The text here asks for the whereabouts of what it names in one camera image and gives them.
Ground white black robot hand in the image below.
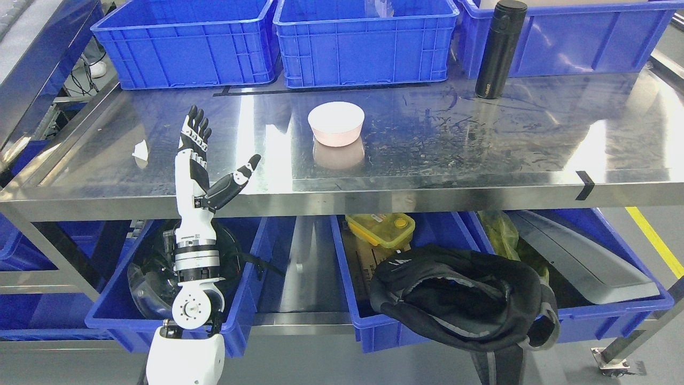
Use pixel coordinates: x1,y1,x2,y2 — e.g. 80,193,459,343
174,105,261,245

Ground pink ikea bowl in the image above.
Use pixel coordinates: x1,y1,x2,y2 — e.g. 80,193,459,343
307,102,366,147

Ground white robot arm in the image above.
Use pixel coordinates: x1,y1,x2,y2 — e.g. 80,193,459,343
145,239,225,384

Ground blue crate lower middle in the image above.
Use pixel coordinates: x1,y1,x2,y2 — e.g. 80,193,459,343
328,211,493,353

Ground blue crate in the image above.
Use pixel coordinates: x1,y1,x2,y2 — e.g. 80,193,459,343
92,1,278,90
470,207,675,328
84,217,270,358
274,1,459,89
328,211,493,353
456,1,682,79

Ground blue crate top middle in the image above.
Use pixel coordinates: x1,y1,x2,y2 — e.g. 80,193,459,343
274,1,459,89

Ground blue crate lower left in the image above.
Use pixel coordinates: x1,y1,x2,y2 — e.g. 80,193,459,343
84,217,270,358

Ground blue crate top left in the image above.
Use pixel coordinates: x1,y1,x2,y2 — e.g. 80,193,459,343
92,1,278,90

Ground yellow lunch box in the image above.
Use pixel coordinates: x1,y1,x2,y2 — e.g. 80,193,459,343
345,213,416,250

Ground black backpack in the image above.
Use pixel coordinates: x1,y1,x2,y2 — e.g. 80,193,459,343
369,244,561,384

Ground black thermos bottle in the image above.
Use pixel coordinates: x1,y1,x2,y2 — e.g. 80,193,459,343
476,1,528,99

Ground grey plastic panel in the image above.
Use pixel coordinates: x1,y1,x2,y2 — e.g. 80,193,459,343
508,211,659,304

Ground black tape strip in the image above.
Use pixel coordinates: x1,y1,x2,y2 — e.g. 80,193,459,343
575,170,595,201

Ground blue crate top right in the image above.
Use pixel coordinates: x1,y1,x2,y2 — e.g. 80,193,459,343
456,1,682,79

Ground blue crate lower right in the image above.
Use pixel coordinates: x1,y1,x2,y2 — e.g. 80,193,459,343
470,207,675,328

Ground stainless steel table frame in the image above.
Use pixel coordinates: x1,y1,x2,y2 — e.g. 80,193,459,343
0,53,684,375

